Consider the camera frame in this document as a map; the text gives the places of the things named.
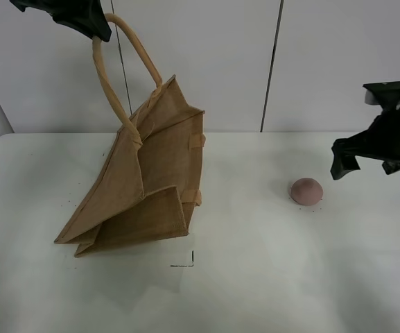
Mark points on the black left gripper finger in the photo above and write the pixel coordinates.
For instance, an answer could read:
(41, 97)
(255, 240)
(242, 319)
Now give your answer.
(85, 16)

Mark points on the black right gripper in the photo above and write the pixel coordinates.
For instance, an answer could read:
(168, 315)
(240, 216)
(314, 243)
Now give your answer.
(381, 141)

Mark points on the brown linen tote bag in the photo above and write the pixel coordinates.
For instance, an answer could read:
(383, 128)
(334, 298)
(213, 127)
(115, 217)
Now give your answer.
(149, 185)

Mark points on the black corner mark tape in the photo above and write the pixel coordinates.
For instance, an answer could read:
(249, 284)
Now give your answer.
(190, 263)

